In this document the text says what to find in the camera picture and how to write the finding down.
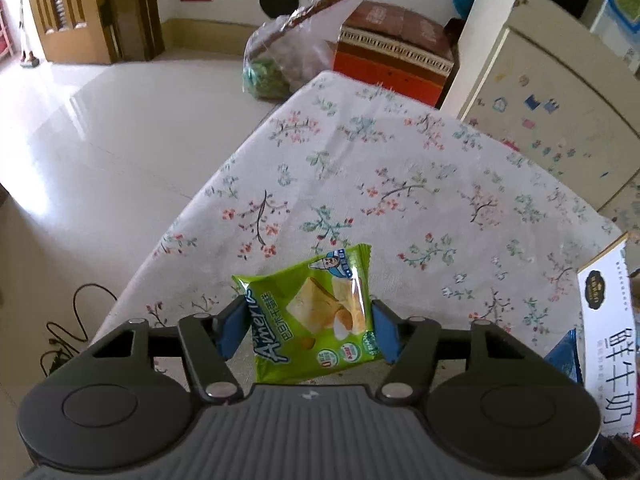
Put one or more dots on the white cardboard box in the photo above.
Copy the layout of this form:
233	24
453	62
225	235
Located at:
610	320

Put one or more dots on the green snack packet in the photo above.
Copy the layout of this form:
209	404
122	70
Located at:
300	320

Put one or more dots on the dark blue snack packet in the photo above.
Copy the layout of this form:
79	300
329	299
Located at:
565	357

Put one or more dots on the clear plastic bag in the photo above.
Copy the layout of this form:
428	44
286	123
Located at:
280	65

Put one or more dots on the white and blue carton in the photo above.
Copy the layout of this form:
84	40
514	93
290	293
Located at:
620	15

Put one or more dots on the brown wooden door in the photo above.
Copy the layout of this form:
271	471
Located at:
90	10

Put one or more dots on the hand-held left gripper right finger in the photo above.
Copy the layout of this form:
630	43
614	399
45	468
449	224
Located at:
385	332

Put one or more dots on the floral tablecloth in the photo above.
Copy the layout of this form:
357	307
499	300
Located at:
400	185

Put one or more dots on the red gift box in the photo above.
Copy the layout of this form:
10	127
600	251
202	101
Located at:
390	55

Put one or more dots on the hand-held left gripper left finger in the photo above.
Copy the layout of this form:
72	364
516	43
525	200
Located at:
232	327

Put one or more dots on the cream stickered cabinet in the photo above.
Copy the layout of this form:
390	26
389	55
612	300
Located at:
550	110

